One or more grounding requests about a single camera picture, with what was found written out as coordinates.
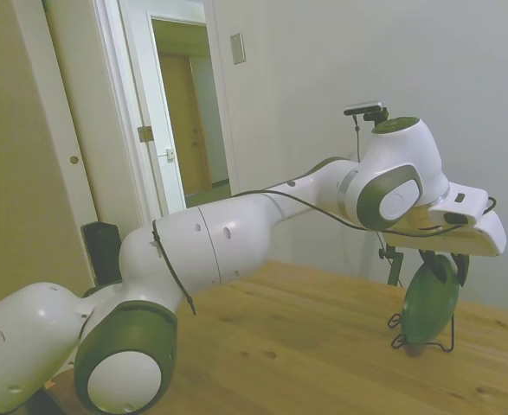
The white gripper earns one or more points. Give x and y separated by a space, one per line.
461 242

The green plate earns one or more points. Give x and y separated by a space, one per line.
428 309

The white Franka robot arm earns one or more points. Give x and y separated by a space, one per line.
236 238

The white door latch plate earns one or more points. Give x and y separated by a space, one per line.
169 154

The brown wooden door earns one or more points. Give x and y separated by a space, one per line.
184 125

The brass door hinge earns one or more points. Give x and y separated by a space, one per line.
145 134

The black box device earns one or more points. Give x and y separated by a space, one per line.
102 250

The white door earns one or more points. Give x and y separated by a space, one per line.
59 99

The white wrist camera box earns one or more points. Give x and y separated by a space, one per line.
461 205

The black exterior camera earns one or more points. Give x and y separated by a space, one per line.
364 108

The beige wall switch plate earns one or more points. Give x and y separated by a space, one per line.
237 48

